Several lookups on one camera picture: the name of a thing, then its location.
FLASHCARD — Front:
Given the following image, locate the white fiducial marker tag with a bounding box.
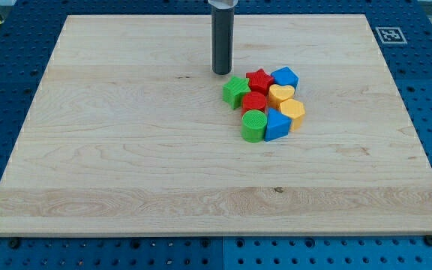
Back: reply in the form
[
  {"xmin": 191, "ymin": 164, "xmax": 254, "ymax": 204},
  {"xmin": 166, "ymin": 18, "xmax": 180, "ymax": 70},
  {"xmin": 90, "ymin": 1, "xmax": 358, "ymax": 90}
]
[{"xmin": 375, "ymin": 26, "xmax": 407, "ymax": 44}]

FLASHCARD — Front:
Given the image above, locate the yellow heart block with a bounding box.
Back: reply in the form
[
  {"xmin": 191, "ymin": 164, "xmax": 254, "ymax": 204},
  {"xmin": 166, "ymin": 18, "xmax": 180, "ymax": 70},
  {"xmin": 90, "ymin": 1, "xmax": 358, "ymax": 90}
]
[{"xmin": 268, "ymin": 84, "xmax": 296, "ymax": 110}]

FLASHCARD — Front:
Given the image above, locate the green cylinder block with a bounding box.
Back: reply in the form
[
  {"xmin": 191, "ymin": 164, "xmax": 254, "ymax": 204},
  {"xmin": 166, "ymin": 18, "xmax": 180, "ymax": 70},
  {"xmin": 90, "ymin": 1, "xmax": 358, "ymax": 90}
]
[{"xmin": 241, "ymin": 109, "xmax": 268, "ymax": 143}]

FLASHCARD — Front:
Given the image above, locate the blue cube block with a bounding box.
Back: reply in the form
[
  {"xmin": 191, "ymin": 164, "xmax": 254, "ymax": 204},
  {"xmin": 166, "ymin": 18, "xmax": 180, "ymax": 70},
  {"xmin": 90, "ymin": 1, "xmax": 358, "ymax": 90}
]
[{"xmin": 271, "ymin": 67, "xmax": 299, "ymax": 89}]

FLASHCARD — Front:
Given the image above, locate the yellow hexagon block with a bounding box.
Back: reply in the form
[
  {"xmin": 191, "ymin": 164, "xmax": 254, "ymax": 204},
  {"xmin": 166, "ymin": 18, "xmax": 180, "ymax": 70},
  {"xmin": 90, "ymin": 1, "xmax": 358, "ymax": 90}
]
[{"xmin": 279, "ymin": 99, "xmax": 305, "ymax": 131}]

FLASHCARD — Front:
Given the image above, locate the green star block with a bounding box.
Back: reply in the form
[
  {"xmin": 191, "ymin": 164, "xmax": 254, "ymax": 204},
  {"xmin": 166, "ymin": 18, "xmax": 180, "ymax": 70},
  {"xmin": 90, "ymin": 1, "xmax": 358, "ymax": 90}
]
[{"xmin": 223, "ymin": 76, "xmax": 251, "ymax": 110}]

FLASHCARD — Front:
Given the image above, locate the red cylinder block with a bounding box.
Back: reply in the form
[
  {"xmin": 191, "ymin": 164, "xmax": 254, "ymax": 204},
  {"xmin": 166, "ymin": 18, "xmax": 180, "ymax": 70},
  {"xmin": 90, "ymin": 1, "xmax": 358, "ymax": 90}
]
[{"xmin": 241, "ymin": 91, "xmax": 267, "ymax": 116}]

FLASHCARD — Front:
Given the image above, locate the blue triangle block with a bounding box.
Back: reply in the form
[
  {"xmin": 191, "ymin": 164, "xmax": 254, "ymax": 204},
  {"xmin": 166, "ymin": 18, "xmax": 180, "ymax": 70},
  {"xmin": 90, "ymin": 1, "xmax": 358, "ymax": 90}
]
[{"xmin": 264, "ymin": 108, "xmax": 292, "ymax": 142}]

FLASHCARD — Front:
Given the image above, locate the light wooden board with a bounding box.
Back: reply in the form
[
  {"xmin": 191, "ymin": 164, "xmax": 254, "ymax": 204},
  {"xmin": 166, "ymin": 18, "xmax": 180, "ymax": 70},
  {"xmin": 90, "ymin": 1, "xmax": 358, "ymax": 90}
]
[{"xmin": 0, "ymin": 14, "xmax": 432, "ymax": 237}]

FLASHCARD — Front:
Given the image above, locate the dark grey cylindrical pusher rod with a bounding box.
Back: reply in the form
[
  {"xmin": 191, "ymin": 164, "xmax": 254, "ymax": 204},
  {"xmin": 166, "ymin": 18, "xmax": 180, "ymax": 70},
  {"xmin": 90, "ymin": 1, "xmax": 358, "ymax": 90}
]
[{"xmin": 211, "ymin": 7, "xmax": 234, "ymax": 75}]

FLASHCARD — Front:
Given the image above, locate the red star block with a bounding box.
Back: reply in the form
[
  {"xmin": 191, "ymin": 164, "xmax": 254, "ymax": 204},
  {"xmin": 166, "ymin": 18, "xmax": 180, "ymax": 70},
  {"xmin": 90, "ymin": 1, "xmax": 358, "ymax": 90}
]
[{"xmin": 245, "ymin": 68, "xmax": 275, "ymax": 96}]

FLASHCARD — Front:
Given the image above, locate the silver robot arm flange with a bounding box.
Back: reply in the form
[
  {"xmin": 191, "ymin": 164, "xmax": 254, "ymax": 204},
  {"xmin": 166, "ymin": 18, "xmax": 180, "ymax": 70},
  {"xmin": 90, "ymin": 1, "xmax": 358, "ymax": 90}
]
[{"xmin": 208, "ymin": 0, "xmax": 239, "ymax": 10}]

